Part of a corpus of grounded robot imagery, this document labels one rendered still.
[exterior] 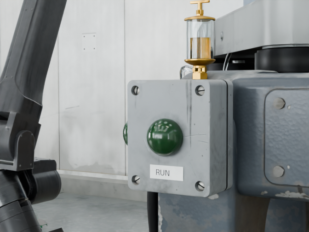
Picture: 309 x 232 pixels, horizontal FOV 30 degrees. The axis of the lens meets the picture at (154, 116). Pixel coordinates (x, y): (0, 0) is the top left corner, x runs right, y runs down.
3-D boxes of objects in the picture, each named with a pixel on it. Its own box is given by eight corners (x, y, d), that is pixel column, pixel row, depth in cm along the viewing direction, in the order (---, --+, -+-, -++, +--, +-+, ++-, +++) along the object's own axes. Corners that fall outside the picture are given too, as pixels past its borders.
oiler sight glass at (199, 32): (181, 59, 52) (181, 20, 52) (193, 60, 55) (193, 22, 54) (206, 58, 51) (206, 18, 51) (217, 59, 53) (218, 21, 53)
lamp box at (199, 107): (127, 189, 48) (126, 80, 47) (155, 181, 51) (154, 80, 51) (209, 198, 44) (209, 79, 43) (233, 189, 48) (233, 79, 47)
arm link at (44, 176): (-27, 125, 84) (18, 131, 79) (26, 123, 94) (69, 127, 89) (-30, 207, 84) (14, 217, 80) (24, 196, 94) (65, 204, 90)
